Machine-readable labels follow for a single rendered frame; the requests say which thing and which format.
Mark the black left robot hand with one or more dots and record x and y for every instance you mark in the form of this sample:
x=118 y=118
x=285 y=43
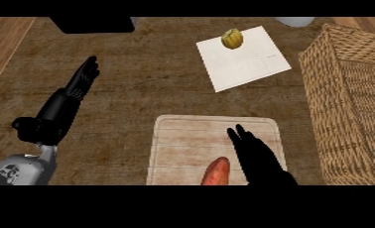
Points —
x=58 y=109

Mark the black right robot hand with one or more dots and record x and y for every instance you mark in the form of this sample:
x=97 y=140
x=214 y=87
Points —
x=258 y=159

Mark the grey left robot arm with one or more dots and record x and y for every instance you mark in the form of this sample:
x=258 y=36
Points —
x=24 y=169

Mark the orange sweet potato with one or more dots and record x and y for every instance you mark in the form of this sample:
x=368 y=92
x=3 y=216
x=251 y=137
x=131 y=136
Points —
x=217 y=172

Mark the pale wooden cutting board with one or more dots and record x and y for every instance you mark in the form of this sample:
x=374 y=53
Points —
x=190 y=142

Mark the wicker basket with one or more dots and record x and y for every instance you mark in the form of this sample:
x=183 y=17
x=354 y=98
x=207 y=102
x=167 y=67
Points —
x=341 y=106

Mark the black appliance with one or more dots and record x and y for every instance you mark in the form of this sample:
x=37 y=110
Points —
x=93 y=24

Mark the white square placemat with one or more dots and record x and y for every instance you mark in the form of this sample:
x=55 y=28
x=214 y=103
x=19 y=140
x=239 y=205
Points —
x=244 y=60

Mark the yellow-green bell pepper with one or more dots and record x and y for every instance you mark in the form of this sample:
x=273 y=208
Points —
x=232 y=39

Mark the pale grey round object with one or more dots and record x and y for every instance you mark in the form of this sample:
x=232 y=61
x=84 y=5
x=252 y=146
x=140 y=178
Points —
x=294 y=21

